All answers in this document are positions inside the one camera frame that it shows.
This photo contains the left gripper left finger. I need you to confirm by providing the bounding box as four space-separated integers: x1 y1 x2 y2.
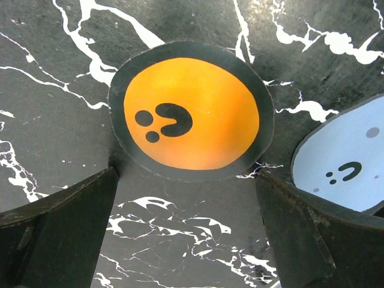
1 167 119 287

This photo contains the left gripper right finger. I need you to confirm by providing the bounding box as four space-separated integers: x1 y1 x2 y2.
256 172 383 287

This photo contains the blue face coaster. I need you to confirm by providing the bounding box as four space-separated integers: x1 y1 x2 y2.
291 94 383 212

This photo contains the orange face coaster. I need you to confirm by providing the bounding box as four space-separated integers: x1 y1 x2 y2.
107 41 275 182

